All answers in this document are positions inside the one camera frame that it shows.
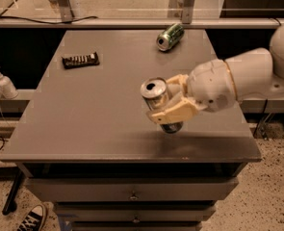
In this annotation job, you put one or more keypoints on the blue silver redbull can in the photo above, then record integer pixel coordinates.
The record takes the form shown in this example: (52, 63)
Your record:
(155, 93)

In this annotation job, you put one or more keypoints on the black white sneaker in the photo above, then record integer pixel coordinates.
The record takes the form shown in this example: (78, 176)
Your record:
(34, 220)

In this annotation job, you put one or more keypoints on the dark snack bar packet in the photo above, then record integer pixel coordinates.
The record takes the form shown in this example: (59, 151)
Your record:
(81, 61)

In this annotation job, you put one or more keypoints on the grey drawer cabinet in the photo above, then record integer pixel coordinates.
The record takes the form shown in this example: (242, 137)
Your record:
(85, 143)

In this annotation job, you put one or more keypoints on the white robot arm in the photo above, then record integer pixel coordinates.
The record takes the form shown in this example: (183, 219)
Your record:
(259, 72)

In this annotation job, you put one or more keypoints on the green soda can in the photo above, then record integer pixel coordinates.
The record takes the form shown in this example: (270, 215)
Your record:
(170, 37)

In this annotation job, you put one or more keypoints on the white pump bottle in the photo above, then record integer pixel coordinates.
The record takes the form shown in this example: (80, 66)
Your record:
(7, 87)

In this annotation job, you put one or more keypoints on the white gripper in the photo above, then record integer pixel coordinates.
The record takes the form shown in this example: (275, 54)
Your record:
(209, 84)

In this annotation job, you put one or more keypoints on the black metal table leg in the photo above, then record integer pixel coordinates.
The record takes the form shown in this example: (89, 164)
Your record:
(10, 204)

